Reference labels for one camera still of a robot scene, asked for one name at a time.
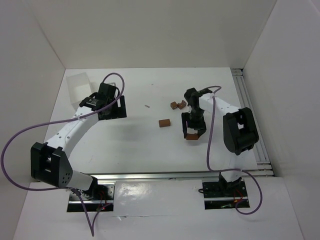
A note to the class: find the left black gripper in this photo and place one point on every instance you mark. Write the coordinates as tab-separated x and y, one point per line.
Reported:
116	107

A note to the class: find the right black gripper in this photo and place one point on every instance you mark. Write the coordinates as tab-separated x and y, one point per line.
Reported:
194	124

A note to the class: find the U-shaped brown wood block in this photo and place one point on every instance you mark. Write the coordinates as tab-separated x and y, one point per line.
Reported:
191	137

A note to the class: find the rectangular brown wood block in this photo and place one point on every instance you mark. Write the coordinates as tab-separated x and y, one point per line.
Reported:
164	123

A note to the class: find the white perforated plastic box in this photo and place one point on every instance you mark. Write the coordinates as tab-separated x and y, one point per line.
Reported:
79	87

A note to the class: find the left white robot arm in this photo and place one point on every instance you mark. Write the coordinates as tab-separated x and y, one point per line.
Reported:
50	160

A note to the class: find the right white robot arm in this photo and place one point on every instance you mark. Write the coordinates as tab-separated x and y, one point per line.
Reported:
239	130

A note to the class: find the notched brown wood block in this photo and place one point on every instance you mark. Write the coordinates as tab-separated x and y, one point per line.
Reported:
181	105

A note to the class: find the small brown wood cube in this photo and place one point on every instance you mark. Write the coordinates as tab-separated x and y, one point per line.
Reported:
173	105

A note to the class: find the white front cover board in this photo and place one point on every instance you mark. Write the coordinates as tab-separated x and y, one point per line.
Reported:
157	198

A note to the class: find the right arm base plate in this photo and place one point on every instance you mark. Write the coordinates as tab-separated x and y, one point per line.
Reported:
214	190

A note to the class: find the right side aluminium rail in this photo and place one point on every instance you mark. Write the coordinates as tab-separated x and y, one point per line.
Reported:
246	99

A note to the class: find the aluminium rail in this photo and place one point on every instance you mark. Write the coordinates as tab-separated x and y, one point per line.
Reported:
246	99
155	176

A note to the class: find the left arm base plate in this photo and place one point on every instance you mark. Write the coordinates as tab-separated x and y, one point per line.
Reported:
104	194

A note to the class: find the front aluminium rail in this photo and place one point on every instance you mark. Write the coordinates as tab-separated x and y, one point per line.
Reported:
155	176

